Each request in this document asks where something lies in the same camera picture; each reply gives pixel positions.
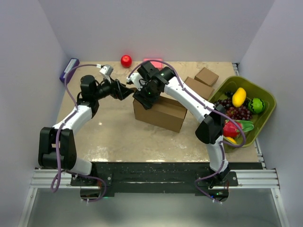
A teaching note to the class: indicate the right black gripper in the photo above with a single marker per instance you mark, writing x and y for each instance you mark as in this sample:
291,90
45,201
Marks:
140,96

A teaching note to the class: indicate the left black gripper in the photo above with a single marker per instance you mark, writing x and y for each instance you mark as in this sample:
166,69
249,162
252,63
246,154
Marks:
118,91

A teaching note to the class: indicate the large brown cardboard box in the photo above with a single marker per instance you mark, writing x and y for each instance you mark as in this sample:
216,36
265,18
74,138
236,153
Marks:
165,113

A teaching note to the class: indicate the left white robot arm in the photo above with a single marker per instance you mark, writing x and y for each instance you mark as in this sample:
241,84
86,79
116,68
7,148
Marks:
57,147

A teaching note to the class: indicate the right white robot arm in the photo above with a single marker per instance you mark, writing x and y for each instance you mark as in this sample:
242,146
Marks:
210,117

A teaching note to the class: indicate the pink flat box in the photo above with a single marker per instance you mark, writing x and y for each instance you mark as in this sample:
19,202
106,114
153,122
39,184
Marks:
157,63

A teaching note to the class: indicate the small brown box left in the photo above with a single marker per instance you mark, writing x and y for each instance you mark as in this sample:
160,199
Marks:
201,89

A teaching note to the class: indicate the small brown box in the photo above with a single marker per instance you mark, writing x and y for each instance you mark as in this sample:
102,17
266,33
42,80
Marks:
201,89
206,77

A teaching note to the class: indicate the small brown box right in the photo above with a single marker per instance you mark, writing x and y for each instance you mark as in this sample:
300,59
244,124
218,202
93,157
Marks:
206,77

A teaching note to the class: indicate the purple flat box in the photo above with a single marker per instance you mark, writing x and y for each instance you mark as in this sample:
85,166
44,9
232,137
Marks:
68,72

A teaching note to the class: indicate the red apple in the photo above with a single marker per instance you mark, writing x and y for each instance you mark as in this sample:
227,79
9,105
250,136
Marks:
126,61

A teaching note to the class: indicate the olive green plastic bin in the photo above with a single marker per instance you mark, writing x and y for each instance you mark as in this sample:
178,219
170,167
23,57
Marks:
253,91

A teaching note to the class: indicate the yellow mango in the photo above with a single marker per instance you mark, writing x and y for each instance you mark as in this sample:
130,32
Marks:
239,97

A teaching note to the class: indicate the red toy pepper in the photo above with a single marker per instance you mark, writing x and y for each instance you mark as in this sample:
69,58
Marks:
230,129

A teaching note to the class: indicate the purple grapes bunch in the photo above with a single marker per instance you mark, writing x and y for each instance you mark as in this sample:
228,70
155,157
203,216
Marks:
236,113

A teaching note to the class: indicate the toy watermelon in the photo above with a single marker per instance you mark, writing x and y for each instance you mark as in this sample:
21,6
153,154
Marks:
256,105

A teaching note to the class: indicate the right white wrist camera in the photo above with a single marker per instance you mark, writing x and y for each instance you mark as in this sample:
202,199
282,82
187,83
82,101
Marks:
133,79

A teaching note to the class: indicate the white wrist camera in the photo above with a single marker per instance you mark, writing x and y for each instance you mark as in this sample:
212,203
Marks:
105,71
133,79

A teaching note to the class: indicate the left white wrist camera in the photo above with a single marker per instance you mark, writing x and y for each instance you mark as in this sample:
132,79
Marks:
105,71

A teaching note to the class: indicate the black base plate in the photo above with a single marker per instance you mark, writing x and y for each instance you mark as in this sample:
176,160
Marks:
109,178

